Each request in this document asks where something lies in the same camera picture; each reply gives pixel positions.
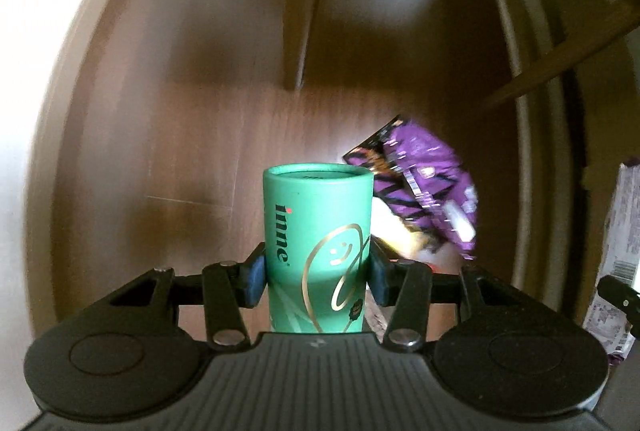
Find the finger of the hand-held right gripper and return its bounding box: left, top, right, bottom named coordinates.
left=597, top=275, right=640, bottom=312

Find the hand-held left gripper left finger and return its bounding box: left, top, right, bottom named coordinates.
left=100, top=243, right=268, bottom=351

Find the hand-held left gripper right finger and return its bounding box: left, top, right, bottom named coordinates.
left=367, top=236, right=507, bottom=354

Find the pale purple barcode packet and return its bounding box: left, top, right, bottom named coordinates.
left=582, top=162, right=640, bottom=364

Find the green cardboard canister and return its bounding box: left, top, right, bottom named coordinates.
left=262, top=163, right=375, bottom=334

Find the yellow white wrapper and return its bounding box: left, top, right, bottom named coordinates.
left=372, top=198, right=438, bottom=264

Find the purple snack bag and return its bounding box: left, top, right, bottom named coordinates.
left=342, top=113, right=479, bottom=272

